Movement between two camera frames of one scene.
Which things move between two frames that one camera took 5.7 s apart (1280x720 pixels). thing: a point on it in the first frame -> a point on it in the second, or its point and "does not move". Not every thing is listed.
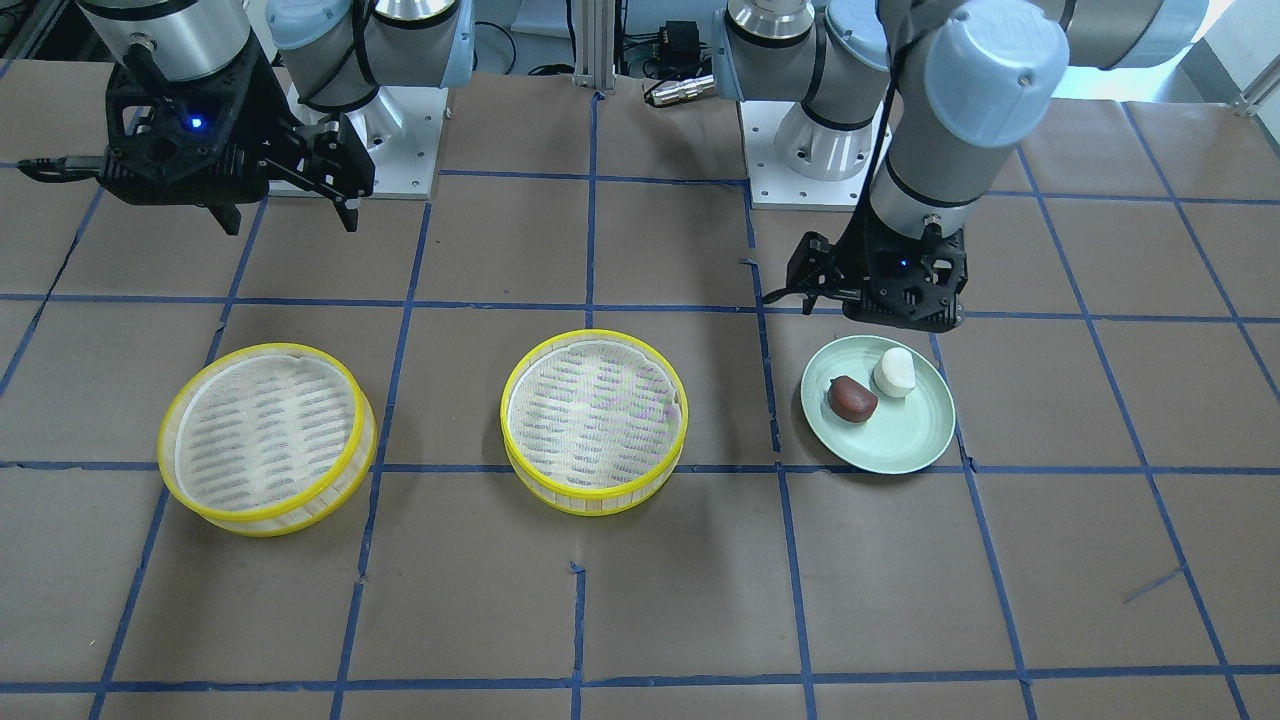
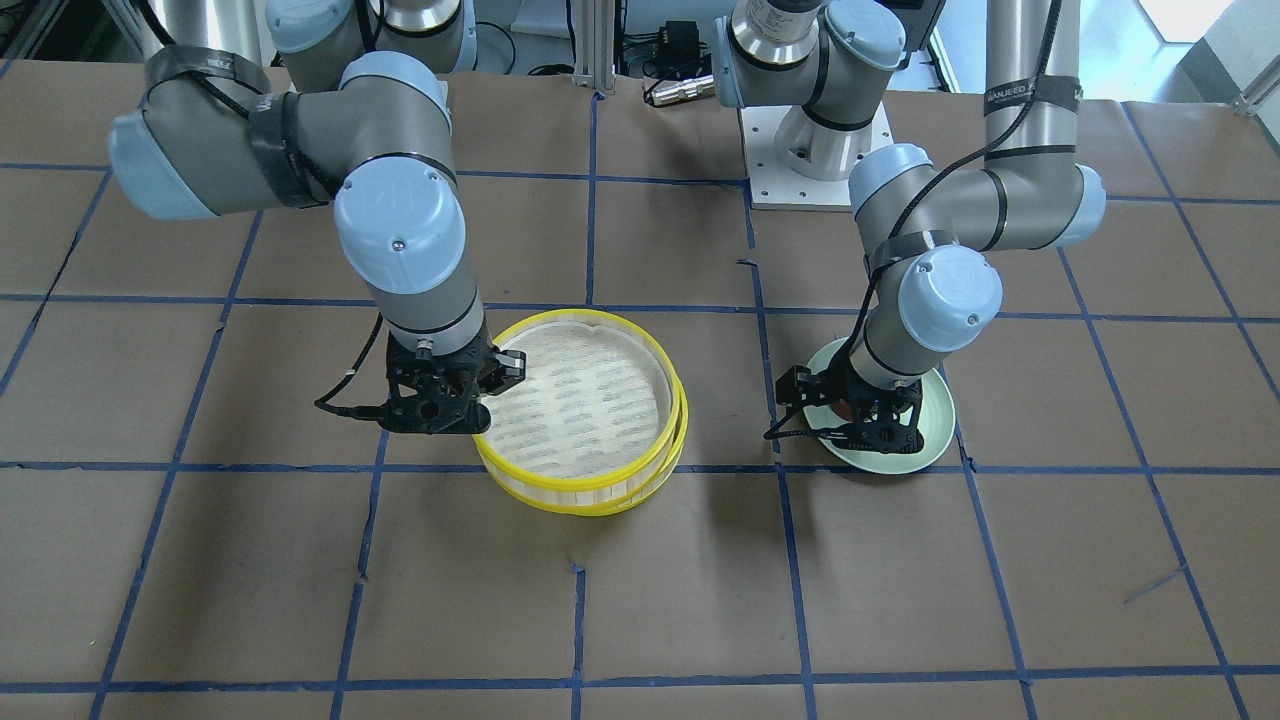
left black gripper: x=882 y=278 -> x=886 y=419
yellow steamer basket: x=265 y=440 -> x=598 y=424
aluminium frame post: x=595 y=38 does not move
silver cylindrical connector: x=685 y=89 does not move
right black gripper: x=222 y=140 -> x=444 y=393
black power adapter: x=680 y=45 does not move
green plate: x=907 y=432 does not move
